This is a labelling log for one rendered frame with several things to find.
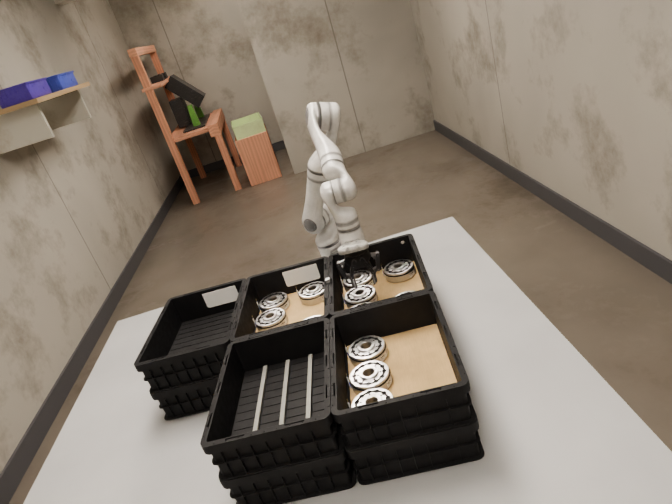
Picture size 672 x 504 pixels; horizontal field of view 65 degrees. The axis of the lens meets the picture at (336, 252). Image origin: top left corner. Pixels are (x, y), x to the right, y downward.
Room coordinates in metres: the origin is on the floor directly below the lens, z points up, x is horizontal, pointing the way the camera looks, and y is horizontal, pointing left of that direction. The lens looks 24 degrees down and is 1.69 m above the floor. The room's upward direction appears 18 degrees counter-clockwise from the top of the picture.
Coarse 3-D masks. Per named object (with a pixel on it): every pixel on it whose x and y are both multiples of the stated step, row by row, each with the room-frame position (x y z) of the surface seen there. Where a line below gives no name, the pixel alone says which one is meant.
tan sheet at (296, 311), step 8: (288, 296) 1.66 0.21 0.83; (296, 296) 1.64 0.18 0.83; (296, 304) 1.58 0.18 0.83; (320, 304) 1.53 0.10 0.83; (288, 312) 1.55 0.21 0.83; (296, 312) 1.53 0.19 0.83; (304, 312) 1.51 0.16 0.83; (312, 312) 1.50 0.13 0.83; (320, 312) 1.48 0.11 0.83; (288, 320) 1.49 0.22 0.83; (296, 320) 1.48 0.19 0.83; (256, 328) 1.51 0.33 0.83
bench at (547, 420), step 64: (448, 256) 1.82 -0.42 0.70; (128, 320) 2.16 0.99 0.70; (448, 320) 1.41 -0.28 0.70; (512, 320) 1.31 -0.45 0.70; (128, 384) 1.63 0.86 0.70; (512, 384) 1.05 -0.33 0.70; (576, 384) 0.98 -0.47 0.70; (64, 448) 1.38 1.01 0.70; (128, 448) 1.28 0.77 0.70; (192, 448) 1.19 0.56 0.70; (512, 448) 0.86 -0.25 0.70; (576, 448) 0.81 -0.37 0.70; (640, 448) 0.76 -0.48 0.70
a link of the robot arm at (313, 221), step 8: (312, 176) 1.76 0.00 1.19; (320, 176) 1.75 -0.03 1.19; (312, 184) 1.77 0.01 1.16; (320, 184) 1.76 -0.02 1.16; (312, 192) 1.78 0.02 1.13; (312, 200) 1.79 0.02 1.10; (320, 200) 1.78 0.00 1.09; (304, 208) 1.83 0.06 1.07; (312, 208) 1.80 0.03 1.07; (320, 208) 1.79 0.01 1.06; (304, 216) 1.83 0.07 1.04; (312, 216) 1.80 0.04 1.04; (320, 216) 1.80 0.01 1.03; (304, 224) 1.84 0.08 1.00; (312, 224) 1.81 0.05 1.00; (320, 224) 1.80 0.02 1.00; (312, 232) 1.83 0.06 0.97
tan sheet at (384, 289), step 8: (376, 272) 1.63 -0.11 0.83; (416, 272) 1.54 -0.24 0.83; (384, 280) 1.55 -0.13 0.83; (408, 280) 1.50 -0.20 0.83; (416, 280) 1.49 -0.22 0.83; (344, 288) 1.59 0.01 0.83; (376, 288) 1.52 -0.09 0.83; (384, 288) 1.50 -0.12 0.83; (392, 288) 1.49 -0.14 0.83; (400, 288) 1.47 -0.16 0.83; (408, 288) 1.46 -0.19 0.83; (416, 288) 1.44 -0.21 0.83; (344, 296) 1.53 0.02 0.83; (384, 296) 1.45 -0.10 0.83; (392, 296) 1.44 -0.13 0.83; (344, 304) 1.48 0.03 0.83
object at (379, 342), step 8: (368, 336) 1.22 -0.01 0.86; (376, 336) 1.21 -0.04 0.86; (352, 344) 1.21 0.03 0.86; (376, 344) 1.17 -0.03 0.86; (384, 344) 1.16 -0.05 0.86; (352, 352) 1.18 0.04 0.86; (360, 352) 1.16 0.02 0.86; (368, 352) 1.15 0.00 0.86; (376, 352) 1.14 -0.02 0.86; (360, 360) 1.13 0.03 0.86
